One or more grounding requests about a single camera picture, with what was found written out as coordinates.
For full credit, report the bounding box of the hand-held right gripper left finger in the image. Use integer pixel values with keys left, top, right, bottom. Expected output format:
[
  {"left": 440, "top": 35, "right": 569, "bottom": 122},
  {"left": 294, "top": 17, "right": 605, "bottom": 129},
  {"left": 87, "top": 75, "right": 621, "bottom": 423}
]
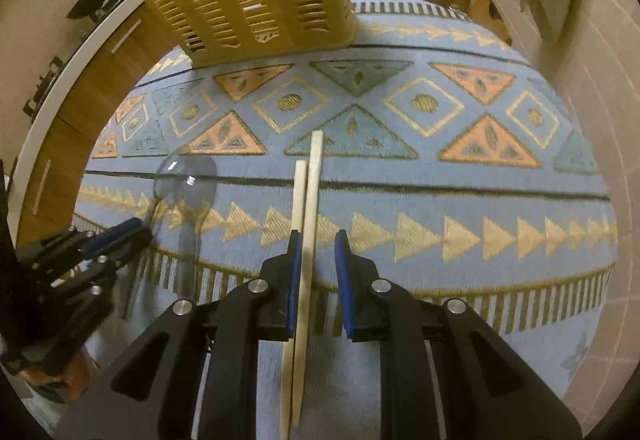
[{"left": 55, "top": 229, "right": 303, "bottom": 440}]

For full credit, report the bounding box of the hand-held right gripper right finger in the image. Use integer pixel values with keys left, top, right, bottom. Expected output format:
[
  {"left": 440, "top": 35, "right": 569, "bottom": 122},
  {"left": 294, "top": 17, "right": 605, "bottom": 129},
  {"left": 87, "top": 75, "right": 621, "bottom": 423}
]
[{"left": 334, "top": 229, "right": 583, "bottom": 440}]

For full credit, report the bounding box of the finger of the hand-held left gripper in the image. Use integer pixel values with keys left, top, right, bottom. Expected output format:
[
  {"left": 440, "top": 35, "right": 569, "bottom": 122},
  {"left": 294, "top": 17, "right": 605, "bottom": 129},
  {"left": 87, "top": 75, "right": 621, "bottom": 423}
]
[
  {"left": 15, "top": 217, "right": 151, "bottom": 271},
  {"left": 47, "top": 232, "right": 153, "bottom": 316}
]

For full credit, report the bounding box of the clear grey plastic spoon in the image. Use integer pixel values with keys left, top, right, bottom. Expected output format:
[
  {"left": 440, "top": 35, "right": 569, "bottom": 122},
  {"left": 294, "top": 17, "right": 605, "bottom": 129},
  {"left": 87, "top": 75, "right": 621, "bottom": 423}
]
[{"left": 152, "top": 155, "right": 218, "bottom": 301}]

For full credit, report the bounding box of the person's left hand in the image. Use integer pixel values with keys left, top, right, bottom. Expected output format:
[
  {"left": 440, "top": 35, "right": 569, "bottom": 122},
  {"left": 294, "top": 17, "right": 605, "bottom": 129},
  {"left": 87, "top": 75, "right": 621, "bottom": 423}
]
[{"left": 20, "top": 352, "right": 96, "bottom": 391}]

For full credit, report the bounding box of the blue patterned tablecloth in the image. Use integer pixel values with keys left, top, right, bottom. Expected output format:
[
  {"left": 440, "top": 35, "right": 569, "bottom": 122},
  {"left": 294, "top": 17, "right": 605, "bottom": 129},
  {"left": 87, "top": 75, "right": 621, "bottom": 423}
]
[{"left": 30, "top": 0, "right": 618, "bottom": 440}]

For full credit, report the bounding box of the white kitchen countertop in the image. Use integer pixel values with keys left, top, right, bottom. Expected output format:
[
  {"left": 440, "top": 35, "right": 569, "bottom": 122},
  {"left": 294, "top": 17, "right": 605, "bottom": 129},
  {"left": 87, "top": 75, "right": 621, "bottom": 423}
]
[{"left": 10, "top": 0, "right": 146, "bottom": 201}]

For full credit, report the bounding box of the black gas stove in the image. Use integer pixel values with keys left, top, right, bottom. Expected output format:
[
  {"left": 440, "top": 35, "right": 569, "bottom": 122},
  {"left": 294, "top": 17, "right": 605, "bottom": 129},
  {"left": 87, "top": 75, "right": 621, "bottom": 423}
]
[{"left": 22, "top": 55, "right": 66, "bottom": 118}]

